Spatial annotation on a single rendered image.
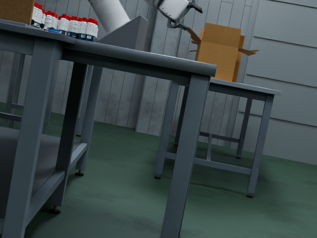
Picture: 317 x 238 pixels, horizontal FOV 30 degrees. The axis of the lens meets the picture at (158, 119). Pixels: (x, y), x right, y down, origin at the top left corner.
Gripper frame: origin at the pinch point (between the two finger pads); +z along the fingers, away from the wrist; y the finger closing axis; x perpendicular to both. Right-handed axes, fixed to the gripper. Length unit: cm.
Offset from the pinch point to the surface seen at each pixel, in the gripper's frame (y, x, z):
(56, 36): 43, 66, 2
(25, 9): 40, 44, -33
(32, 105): 64, 58, 5
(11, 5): 42, 47, -36
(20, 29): 48, 70, -7
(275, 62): -118, -444, -112
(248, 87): -23, -175, -25
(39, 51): 49, 63, -2
